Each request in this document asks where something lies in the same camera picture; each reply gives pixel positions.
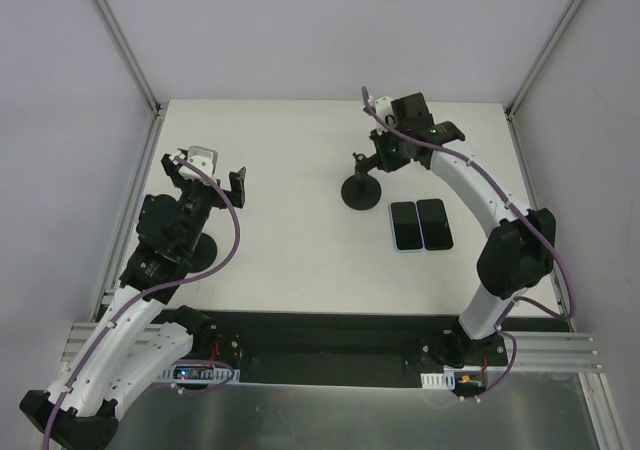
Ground black round base phone stand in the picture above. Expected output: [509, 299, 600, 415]
[188, 233, 218, 273]

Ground black clamp phone stand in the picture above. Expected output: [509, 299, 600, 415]
[340, 153, 382, 211]

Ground light blue smartphone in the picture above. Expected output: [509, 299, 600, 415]
[389, 201, 423, 252]

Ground black cased smartphone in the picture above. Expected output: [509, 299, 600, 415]
[416, 199, 454, 251]

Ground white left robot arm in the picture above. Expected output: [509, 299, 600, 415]
[20, 146, 246, 449]

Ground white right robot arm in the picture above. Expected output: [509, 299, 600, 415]
[362, 93, 556, 366]

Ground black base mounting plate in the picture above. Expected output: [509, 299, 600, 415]
[94, 310, 571, 387]

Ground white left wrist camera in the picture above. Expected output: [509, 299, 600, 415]
[172, 146, 218, 181]

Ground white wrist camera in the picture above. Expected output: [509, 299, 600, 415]
[172, 146, 218, 181]
[368, 96, 396, 135]

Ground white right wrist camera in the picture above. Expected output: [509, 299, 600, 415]
[368, 96, 396, 135]

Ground aluminium frame post left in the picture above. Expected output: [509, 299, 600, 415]
[90, 0, 163, 116]

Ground aluminium frame post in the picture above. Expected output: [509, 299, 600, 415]
[505, 0, 587, 122]
[90, 0, 163, 116]

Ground aluminium front rail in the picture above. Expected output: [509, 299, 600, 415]
[62, 319, 606, 374]

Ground aluminium frame post right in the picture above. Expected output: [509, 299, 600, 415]
[505, 0, 587, 122]

